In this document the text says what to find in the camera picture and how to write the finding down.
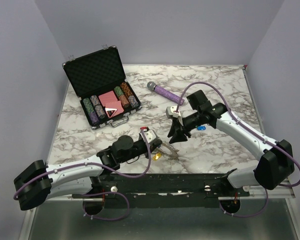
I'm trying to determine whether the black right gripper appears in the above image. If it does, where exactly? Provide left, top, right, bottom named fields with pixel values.
left=167, top=110, right=203, bottom=145

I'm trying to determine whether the blue key tag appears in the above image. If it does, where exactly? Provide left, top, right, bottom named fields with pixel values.
left=196, top=125, right=206, bottom=131

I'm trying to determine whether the round metal key ring disc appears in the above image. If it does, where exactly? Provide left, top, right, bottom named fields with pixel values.
left=157, top=142, right=179, bottom=160

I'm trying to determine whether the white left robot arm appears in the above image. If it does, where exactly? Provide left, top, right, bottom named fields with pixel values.
left=13, top=134, right=162, bottom=211

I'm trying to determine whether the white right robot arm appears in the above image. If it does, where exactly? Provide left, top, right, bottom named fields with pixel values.
left=166, top=90, right=295, bottom=196

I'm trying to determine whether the yellow key tag inner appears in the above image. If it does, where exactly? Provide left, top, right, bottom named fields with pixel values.
left=152, top=152, right=162, bottom=161

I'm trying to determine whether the all in triangle button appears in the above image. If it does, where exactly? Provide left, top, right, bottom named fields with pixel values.
left=105, top=107, right=118, bottom=118

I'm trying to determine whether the red playing card deck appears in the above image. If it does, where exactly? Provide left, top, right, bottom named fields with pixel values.
left=98, top=90, right=124, bottom=117

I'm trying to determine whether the purple glitter microphone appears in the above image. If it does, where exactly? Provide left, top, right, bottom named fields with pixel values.
left=147, top=81, right=184, bottom=105

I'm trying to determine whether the black poker chip case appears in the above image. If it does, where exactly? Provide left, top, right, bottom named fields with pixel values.
left=62, top=46, right=142, bottom=130

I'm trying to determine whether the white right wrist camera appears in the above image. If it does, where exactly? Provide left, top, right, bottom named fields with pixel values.
left=165, top=106, right=183, bottom=126

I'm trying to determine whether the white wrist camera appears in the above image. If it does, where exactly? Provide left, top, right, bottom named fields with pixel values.
left=165, top=106, right=183, bottom=126
left=139, top=126, right=159, bottom=145

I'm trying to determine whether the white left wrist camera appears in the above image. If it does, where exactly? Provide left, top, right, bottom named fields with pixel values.
left=139, top=126, right=159, bottom=145

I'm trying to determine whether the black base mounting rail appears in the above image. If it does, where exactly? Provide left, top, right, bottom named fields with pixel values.
left=82, top=173, right=250, bottom=214

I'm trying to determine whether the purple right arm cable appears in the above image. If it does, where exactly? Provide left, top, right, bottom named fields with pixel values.
left=174, top=81, right=300, bottom=219

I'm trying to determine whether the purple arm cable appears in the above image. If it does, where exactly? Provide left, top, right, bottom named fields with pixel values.
left=174, top=81, right=300, bottom=219
left=13, top=128, right=153, bottom=222

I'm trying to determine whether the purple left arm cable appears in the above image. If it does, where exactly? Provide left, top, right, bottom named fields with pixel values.
left=13, top=128, right=153, bottom=222

